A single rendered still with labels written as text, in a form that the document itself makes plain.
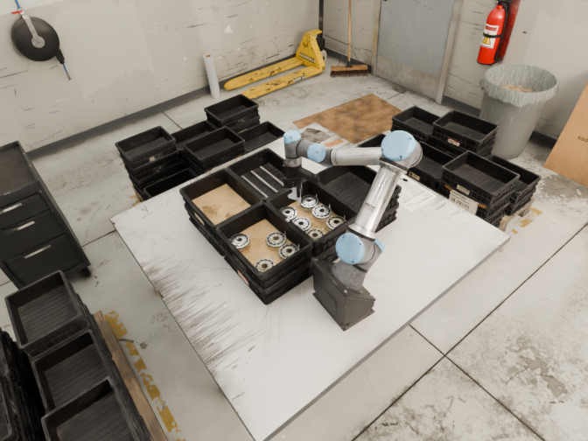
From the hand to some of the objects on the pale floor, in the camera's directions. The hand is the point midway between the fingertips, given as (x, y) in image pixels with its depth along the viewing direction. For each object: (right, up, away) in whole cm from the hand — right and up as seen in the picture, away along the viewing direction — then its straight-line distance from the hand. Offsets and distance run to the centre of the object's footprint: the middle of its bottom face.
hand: (300, 198), depth 199 cm
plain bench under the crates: (+3, -65, +78) cm, 101 cm away
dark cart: (-184, -47, +114) cm, 222 cm away
